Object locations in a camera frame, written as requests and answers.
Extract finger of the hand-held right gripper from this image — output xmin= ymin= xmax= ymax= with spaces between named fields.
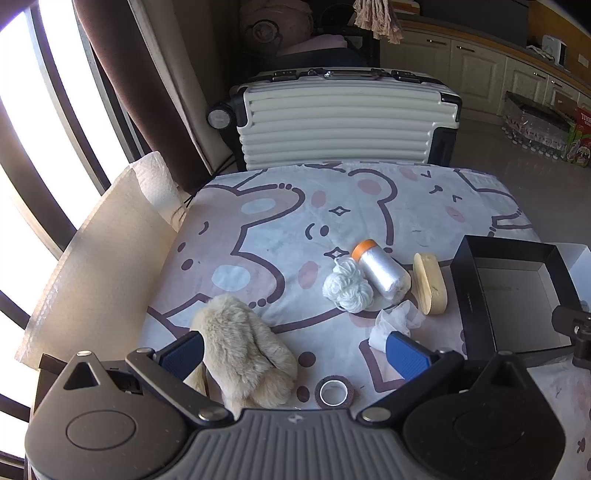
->
xmin=551 ymin=302 xmax=591 ymax=367

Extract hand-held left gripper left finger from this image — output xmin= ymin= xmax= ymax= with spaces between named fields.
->
xmin=60 ymin=330 xmax=235 ymax=428

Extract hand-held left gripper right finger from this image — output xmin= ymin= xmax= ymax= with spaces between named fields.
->
xmin=356 ymin=330 xmax=533 ymax=424

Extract white plastic bag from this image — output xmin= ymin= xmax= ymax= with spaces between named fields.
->
xmin=368 ymin=300 xmax=426 ymax=354

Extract black cardboard box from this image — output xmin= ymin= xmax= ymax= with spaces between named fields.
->
xmin=450 ymin=234 xmax=583 ymax=367

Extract beige plush toy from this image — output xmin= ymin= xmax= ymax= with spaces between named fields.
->
xmin=182 ymin=294 xmax=298 ymax=421

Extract wooden block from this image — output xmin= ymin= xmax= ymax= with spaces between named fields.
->
xmin=412 ymin=252 xmax=448 ymax=316

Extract orange capped plastic roll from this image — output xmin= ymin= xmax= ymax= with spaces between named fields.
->
xmin=352 ymin=239 xmax=411 ymax=301

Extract white yarn ball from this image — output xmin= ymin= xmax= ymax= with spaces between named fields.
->
xmin=322 ymin=257 xmax=374 ymax=313

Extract brown tape roll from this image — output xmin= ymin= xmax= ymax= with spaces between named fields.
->
xmin=315 ymin=376 xmax=357 ymax=409

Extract beige foam sheet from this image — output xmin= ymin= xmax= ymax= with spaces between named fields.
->
xmin=16 ymin=151 xmax=188 ymax=370

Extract green printed carton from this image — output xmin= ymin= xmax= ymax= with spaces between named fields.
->
xmin=563 ymin=124 xmax=591 ymax=167

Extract pack of water bottles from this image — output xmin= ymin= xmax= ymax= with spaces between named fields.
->
xmin=502 ymin=91 xmax=578 ymax=162

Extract flat brown cardboard box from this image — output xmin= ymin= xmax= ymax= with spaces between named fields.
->
xmin=551 ymin=90 xmax=580 ymax=116

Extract white ribbed suitcase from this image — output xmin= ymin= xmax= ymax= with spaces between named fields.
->
xmin=205 ymin=67 xmax=463 ymax=172

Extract white countertop appliance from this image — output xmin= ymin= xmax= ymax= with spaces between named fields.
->
xmin=539 ymin=34 xmax=573 ymax=68

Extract cream kitchen cabinets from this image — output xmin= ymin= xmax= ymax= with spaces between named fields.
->
xmin=392 ymin=14 xmax=591 ymax=125

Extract brown curtain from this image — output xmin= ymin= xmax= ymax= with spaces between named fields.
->
xmin=71 ymin=0 xmax=218 ymax=195

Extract dark blue cloth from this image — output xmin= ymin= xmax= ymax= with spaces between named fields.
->
xmin=277 ymin=46 xmax=365 ymax=71

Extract beige tassel fringe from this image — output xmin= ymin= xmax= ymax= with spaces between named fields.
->
xmin=353 ymin=0 xmax=403 ymax=45

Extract pink plush cushion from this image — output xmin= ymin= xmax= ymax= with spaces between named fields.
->
xmin=240 ymin=0 xmax=347 ymax=57

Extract black window frame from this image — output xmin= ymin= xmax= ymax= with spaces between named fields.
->
xmin=0 ymin=0 xmax=153 ymax=462

